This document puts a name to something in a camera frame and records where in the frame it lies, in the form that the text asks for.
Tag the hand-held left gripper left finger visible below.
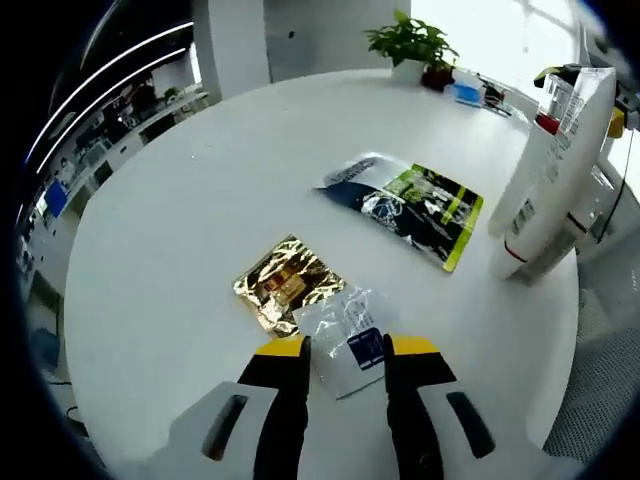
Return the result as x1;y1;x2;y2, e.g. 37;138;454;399
167;334;312;480

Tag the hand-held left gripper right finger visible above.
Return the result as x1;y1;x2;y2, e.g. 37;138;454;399
382;332;551;480

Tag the clear skincare sachet blue label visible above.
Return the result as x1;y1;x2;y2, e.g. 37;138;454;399
291;286;402;401

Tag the tall white skincare tube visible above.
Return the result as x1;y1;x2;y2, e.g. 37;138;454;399
487;67;618;280

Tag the gold foil skincare sachet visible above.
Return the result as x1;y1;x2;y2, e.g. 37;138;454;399
230;233;348;338

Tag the white skincare bottle clear cap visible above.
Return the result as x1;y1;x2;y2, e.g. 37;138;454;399
517;199;594;284

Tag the green black skincare pouch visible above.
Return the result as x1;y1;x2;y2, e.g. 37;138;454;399
313;155;485;274

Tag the blue storage box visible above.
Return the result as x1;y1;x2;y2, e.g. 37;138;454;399
43;179;69;219

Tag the black bundle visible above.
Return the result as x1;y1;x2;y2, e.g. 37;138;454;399
477;82;516;116

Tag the blue tissue box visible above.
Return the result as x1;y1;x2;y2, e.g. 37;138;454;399
446;80;485;107

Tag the dark red flower pot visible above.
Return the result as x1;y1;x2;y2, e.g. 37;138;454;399
421;63;457;92

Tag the green plant in white pot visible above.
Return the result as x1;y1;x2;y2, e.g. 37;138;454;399
363;8;460;87

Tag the grey mesh office chair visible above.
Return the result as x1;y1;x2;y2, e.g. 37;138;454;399
542;279;640;461

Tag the long white counter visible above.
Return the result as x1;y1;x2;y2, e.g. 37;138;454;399
19;89;211;281

